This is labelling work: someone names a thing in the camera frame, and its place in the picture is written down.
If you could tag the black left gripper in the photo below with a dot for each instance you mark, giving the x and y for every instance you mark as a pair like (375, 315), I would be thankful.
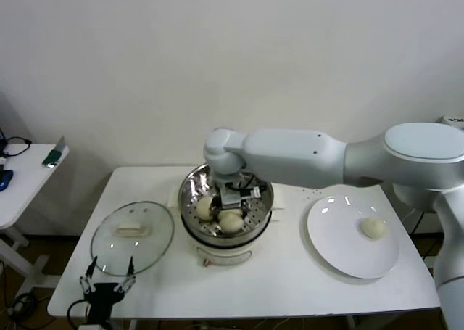
(103, 298)

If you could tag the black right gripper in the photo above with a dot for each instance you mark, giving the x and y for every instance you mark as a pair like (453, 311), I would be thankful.
(217, 203)

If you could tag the white steamed baozi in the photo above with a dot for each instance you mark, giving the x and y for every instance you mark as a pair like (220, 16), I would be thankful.
(204, 209)
(373, 228)
(230, 223)

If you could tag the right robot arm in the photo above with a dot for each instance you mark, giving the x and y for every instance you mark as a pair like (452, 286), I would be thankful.
(290, 152)

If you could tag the steel perforated steamer basket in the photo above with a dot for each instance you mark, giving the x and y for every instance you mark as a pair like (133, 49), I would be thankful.
(188, 196)

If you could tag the white electric cooker base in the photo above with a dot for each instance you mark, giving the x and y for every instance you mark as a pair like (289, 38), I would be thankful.
(221, 255)

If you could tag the dark crumbs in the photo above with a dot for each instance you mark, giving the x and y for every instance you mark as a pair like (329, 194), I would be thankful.
(311, 193)

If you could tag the large white plate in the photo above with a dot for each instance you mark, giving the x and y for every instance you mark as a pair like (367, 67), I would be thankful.
(337, 235)

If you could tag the white side table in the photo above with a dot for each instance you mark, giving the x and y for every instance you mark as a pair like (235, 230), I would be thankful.
(25, 185)

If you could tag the green and white small device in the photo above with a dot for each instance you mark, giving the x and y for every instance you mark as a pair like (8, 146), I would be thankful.
(52, 157)

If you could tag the blue object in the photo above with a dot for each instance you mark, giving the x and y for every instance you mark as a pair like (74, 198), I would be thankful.
(4, 179)

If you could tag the white cabinet with label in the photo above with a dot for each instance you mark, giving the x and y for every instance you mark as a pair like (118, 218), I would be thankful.
(455, 119)

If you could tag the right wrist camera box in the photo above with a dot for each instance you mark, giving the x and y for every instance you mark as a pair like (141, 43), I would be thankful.
(232, 198)

